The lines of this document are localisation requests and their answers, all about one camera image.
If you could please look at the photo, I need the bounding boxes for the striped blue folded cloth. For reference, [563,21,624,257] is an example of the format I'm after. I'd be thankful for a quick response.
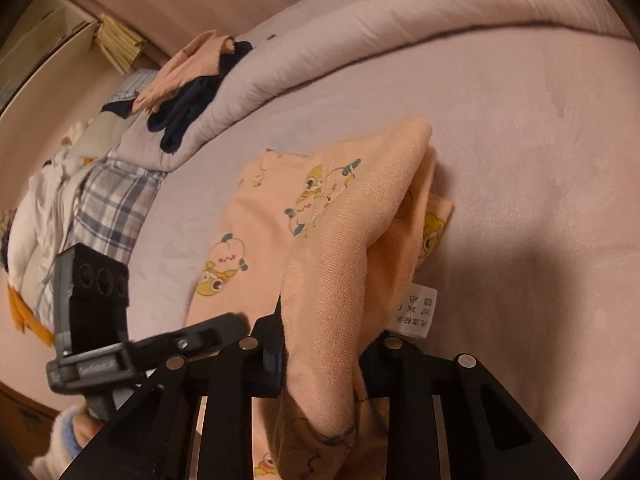
[101,68,157,119]

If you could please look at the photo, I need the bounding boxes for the light blue fuzzy sleeve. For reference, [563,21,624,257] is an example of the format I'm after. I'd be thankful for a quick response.
[28,404,82,480]

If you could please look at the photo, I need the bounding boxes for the peach cartoon print pajama top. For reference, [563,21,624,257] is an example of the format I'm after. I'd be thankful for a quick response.
[186,118,452,479]

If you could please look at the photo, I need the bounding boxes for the peach folded garment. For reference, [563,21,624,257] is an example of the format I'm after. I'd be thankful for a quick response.
[132,30,235,113]

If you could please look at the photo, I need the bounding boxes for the straw tassel hanging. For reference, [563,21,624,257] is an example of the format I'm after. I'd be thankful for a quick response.
[94,14,146,75]

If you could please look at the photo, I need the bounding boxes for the pink bed sheet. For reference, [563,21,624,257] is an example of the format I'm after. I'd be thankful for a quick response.
[128,27,639,479]

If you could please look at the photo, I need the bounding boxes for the left hand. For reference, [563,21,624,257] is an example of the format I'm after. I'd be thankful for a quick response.
[72,404,104,448]

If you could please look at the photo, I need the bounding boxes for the white crumpled clothes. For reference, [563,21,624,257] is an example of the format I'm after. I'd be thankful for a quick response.
[1,150,99,290]

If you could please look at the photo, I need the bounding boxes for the pink folded duvet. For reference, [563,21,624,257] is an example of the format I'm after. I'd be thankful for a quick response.
[116,0,630,171]

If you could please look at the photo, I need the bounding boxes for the orange cloth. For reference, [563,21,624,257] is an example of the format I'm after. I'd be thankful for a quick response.
[8,285,54,348]

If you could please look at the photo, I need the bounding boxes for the dark navy garment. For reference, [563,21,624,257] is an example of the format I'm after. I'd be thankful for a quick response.
[148,39,253,154]

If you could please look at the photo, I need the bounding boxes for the white wardrobe shelf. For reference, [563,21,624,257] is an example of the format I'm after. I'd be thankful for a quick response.
[1,0,96,110]

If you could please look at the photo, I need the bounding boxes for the plaid grey pillow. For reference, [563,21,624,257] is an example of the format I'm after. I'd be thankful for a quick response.
[21,155,166,332]

